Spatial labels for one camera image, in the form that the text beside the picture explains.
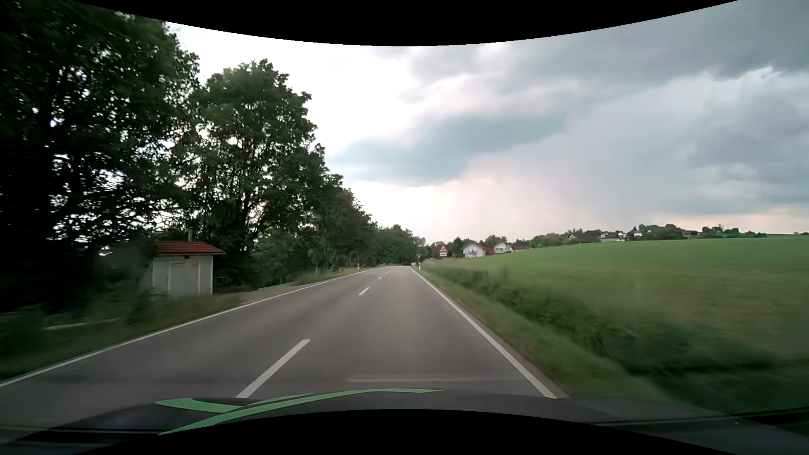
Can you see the grey asphalt road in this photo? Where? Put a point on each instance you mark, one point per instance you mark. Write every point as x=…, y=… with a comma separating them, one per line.
x=379, y=328

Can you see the grass verge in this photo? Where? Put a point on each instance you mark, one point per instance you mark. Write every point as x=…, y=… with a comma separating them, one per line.
x=505, y=328
x=114, y=328

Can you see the group of houses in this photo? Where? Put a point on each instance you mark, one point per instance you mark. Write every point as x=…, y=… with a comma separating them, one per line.
x=569, y=242

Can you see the road markings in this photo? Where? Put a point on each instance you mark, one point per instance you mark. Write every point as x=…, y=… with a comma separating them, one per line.
x=278, y=364

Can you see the car's own bonnet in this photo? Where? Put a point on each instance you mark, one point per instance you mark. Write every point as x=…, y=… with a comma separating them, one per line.
x=404, y=417

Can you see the small shed with red roof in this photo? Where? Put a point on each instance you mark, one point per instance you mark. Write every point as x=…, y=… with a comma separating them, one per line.
x=182, y=268

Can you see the row of trees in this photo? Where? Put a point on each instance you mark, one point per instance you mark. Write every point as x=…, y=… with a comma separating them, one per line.
x=158, y=158

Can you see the green grass field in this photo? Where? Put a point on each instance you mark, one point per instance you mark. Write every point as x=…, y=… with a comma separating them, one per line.
x=663, y=284

